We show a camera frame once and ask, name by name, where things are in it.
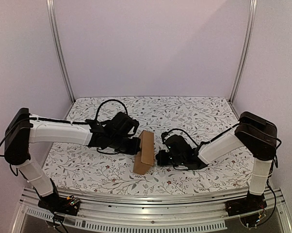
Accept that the floral patterned table mat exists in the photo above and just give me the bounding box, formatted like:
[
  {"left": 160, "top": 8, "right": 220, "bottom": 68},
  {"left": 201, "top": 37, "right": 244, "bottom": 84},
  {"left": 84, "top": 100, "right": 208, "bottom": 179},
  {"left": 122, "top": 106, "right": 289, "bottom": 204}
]
[{"left": 43, "top": 97, "right": 253, "bottom": 196}]

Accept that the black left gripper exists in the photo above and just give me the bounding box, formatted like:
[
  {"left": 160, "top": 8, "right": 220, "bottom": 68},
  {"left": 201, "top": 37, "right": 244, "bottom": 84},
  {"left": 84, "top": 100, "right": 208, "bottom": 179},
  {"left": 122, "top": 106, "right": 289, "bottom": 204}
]
[{"left": 109, "top": 135, "right": 141, "bottom": 156}]

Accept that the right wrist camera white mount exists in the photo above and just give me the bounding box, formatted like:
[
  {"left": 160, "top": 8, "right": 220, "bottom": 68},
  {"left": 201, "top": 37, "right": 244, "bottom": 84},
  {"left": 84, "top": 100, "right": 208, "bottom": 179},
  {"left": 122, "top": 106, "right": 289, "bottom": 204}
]
[{"left": 161, "top": 132, "right": 170, "bottom": 144}]

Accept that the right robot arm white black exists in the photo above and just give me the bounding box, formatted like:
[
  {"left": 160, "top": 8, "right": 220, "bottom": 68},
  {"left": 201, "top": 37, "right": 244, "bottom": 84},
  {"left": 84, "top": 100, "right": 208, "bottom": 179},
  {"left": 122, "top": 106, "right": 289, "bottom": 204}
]
[{"left": 155, "top": 112, "right": 281, "bottom": 212}]

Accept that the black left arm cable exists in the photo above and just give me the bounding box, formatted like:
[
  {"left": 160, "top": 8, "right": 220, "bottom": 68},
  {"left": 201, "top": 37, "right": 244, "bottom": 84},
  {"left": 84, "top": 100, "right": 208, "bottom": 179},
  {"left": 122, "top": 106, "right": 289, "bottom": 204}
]
[{"left": 96, "top": 99, "right": 129, "bottom": 122}]

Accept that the left aluminium frame post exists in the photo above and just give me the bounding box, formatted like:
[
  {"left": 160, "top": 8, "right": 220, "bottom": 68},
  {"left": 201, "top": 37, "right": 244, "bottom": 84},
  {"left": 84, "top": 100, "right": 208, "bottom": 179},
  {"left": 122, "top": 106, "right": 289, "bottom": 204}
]
[{"left": 46, "top": 0, "right": 76, "bottom": 103}]

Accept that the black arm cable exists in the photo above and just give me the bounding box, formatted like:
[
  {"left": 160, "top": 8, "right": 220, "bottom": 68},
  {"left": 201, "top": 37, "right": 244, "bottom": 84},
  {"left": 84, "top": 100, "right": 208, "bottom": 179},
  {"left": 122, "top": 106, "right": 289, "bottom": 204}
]
[
  {"left": 166, "top": 128, "right": 281, "bottom": 170},
  {"left": 96, "top": 99, "right": 129, "bottom": 122}
]

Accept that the right aluminium frame post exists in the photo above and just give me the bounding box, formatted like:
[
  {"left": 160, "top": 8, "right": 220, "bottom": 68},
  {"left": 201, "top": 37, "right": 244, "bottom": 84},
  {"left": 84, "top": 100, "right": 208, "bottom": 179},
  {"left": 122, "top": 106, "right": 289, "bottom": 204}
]
[{"left": 228, "top": 0, "right": 258, "bottom": 105}]

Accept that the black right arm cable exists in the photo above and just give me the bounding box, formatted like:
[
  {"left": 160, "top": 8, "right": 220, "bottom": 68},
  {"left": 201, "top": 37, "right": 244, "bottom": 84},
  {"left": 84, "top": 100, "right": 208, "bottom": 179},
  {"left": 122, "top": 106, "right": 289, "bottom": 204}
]
[{"left": 166, "top": 128, "right": 281, "bottom": 170}]

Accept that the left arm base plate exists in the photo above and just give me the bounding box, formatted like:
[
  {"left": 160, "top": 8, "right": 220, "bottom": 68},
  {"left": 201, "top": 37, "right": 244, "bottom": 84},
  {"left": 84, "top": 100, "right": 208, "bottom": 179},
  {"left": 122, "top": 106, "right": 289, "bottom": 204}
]
[{"left": 38, "top": 194, "right": 81, "bottom": 216}]

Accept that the aluminium front rail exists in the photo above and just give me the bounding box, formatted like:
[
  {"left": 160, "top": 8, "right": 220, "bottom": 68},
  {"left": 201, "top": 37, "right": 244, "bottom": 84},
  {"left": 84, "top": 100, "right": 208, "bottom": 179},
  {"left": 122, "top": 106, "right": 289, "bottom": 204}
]
[{"left": 12, "top": 186, "right": 292, "bottom": 233}]

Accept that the brown cardboard box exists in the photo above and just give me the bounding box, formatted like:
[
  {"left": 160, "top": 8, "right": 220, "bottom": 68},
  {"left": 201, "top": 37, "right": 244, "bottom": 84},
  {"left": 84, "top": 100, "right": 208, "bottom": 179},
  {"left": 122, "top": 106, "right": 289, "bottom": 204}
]
[{"left": 133, "top": 130, "right": 155, "bottom": 175}]

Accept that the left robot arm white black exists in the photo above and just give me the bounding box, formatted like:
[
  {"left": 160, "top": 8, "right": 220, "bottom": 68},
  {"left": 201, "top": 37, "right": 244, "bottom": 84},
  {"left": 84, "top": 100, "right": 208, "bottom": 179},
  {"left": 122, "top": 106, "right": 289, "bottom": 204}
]
[{"left": 0, "top": 108, "right": 141, "bottom": 211}]

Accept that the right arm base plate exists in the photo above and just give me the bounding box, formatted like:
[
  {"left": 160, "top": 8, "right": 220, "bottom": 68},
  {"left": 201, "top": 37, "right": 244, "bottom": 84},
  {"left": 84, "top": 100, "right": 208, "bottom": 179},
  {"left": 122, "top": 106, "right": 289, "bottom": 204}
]
[{"left": 225, "top": 197, "right": 267, "bottom": 216}]

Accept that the aluminium frame post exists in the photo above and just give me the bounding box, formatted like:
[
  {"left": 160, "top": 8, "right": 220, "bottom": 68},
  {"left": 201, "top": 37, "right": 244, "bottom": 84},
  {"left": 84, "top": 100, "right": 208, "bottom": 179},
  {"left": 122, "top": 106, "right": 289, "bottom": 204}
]
[
  {"left": 46, "top": 0, "right": 76, "bottom": 103},
  {"left": 228, "top": 0, "right": 258, "bottom": 105}
]

